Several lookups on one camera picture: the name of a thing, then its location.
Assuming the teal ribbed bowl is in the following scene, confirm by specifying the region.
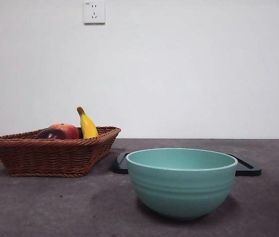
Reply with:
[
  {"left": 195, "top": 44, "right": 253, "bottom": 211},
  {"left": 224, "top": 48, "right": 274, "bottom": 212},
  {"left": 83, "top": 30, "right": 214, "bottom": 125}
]
[{"left": 125, "top": 147, "right": 239, "bottom": 221}]

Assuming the dark purple plum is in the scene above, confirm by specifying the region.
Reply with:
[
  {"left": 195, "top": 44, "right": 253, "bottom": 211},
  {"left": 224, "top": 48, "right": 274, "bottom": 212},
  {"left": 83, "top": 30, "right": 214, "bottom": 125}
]
[{"left": 35, "top": 128, "right": 68, "bottom": 140}]

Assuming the yellow banana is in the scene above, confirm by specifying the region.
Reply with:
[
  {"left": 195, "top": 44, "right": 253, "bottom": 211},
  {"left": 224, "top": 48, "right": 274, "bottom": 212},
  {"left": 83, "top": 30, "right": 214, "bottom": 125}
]
[{"left": 76, "top": 106, "right": 99, "bottom": 139}]

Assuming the dark rectangular tray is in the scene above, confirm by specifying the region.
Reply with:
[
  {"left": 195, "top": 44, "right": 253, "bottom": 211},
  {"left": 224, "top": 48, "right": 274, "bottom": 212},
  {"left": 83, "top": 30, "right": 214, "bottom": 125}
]
[{"left": 111, "top": 152, "right": 262, "bottom": 176}]

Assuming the red orange peach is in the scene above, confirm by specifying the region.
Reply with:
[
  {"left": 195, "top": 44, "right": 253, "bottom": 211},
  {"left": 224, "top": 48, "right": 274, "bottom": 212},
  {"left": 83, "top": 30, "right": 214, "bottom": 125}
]
[{"left": 48, "top": 123, "right": 80, "bottom": 139}]

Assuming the brown wicker basket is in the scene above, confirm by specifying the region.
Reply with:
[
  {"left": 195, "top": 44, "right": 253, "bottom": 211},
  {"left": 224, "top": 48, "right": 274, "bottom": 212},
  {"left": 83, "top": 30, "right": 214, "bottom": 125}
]
[{"left": 0, "top": 126, "right": 122, "bottom": 178}]

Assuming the white wall power socket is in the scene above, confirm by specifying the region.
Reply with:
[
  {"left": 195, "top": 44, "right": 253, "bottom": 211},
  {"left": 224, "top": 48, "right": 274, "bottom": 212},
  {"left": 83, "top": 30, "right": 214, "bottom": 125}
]
[{"left": 83, "top": 1, "right": 106, "bottom": 25}]

